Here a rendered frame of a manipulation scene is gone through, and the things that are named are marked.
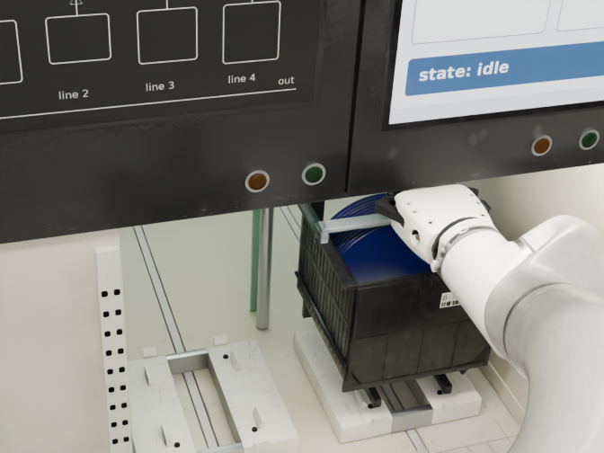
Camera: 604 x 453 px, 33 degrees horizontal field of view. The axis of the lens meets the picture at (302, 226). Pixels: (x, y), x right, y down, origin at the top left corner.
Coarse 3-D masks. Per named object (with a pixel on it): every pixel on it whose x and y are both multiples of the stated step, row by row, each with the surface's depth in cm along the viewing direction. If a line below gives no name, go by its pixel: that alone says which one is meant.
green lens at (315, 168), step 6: (306, 168) 85; (312, 168) 85; (318, 168) 85; (306, 174) 85; (312, 174) 85; (318, 174) 86; (324, 174) 86; (306, 180) 86; (312, 180) 86; (318, 180) 86
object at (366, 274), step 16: (368, 240) 133; (384, 240) 134; (400, 240) 135; (352, 256) 134; (368, 256) 134; (384, 256) 135; (400, 256) 136; (416, 256) 137; (352, 272) 135; (368, 272) 136; (384, 272) 137; (400, 272) 138; (416, 272) 139
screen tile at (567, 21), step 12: (564, 0) 84; (576, 0) 84; (588, 0) 85; (600, 0) 85; (564, 12) 85; (576, 12) 85; (588, 12) 86; (600, 12) 86; (564, 24) 86; (576, 24) 86; (588, 24) 86; (600, 24) 87
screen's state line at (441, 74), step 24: (528, 48) 86; (552, 48) 86; (576, 48) 87; (600, 48) 88; (408, 72) 83; (432, 72) 84; (456, 72) 85; (480, 72) 85; (504, 72) 86; (528, 72) 87; (552, 72) 88; (576, 72) 89; (600, 72) 90
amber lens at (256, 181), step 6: (252, 174) 84; (258, 174) 84; (264, 174) 84; (246, 180) 84; (252, 180) 84; (258, 180) 84; (264, 180) 84; (246, 186) 84; (252, 186) 84; (258, 186) 84; (264, 186) 85
